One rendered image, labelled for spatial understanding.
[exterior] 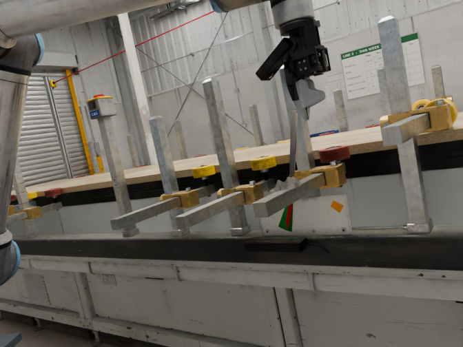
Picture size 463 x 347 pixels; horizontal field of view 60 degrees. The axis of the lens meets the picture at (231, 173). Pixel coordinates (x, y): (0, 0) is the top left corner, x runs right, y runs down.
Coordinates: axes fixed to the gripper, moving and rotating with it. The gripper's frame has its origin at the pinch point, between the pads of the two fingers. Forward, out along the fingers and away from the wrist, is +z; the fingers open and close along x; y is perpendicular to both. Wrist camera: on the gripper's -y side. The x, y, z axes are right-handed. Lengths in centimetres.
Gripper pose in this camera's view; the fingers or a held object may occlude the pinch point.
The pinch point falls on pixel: (303, 115)
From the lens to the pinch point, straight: 95.2
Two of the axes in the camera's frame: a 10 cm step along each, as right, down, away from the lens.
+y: 8.0, -1.1, -5.9
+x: 5.7, -2.0, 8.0
